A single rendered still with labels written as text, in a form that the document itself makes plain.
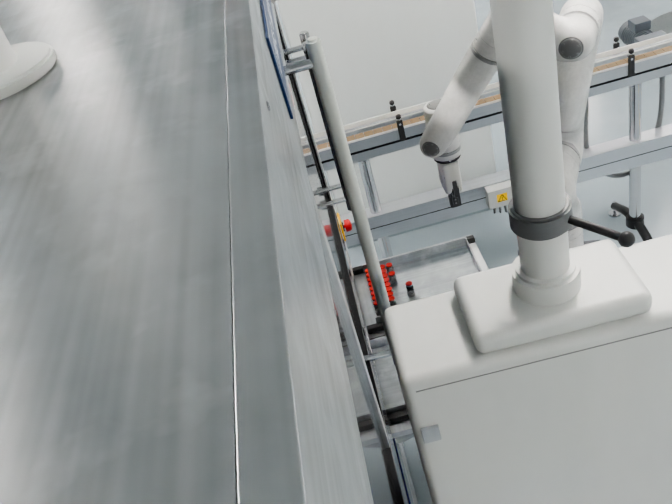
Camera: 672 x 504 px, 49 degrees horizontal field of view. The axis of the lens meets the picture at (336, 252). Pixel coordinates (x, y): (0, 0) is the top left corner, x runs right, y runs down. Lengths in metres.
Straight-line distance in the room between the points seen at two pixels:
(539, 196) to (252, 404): 0.72
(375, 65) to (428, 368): 2.56
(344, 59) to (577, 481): 2.51
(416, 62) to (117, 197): 3.07
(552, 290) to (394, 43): 2.53
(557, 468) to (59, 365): 1.02
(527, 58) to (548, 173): 0.16
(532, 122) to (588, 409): 0.49
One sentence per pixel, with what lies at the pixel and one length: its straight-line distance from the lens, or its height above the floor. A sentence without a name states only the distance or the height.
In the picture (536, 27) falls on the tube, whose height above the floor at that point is 2.00.
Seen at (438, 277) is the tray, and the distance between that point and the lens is 2.30.
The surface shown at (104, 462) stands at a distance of 0.37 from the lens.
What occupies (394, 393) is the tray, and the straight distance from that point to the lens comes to 1.99.
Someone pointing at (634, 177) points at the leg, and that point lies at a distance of 3.56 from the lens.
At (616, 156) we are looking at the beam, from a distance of 3.43.
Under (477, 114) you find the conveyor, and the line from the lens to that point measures 3.06.
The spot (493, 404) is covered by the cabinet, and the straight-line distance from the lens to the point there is 1.17.
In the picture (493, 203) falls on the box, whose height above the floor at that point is 0.48.
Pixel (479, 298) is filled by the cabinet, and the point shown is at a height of 1.58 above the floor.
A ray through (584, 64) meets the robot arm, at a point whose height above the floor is 1.51.
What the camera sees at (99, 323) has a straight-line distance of 0.45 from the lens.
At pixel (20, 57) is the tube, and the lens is 0.93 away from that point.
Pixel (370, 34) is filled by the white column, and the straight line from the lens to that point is 3.49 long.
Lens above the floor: 2.35
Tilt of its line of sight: 36 degrees down
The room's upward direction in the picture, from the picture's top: 17 degrees counter-clockwise
